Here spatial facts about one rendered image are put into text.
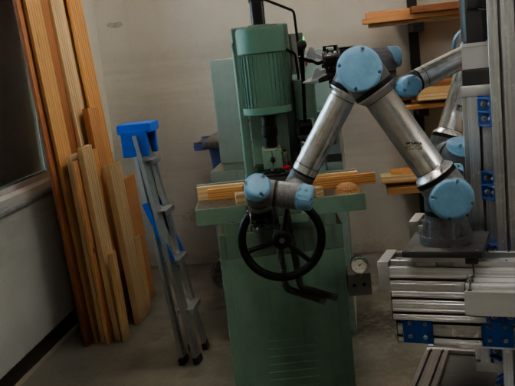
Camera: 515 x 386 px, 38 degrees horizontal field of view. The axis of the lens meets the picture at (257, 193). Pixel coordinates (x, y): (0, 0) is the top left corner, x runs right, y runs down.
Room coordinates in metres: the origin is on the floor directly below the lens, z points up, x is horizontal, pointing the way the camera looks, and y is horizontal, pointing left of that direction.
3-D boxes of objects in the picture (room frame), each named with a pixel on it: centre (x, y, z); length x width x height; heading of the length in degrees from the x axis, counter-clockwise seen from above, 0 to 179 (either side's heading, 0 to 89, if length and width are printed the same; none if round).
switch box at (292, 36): (3.04, -0.21, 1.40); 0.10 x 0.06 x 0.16; 179
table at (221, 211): (2.62, -0.08, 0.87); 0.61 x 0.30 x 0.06; 89
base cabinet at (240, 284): (2.85, -0.07, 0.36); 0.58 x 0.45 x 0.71; 179
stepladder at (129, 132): (3.48, 0.47, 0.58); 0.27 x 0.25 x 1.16; 81
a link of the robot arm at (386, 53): (2.64, -0.49, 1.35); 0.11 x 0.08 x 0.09; 89
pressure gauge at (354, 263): (2.51, -0.32, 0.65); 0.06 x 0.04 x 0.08; 89
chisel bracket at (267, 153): (2.75, -0.07, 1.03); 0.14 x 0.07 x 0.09; 179
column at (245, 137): (3.02, -0.07, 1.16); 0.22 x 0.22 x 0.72; 89
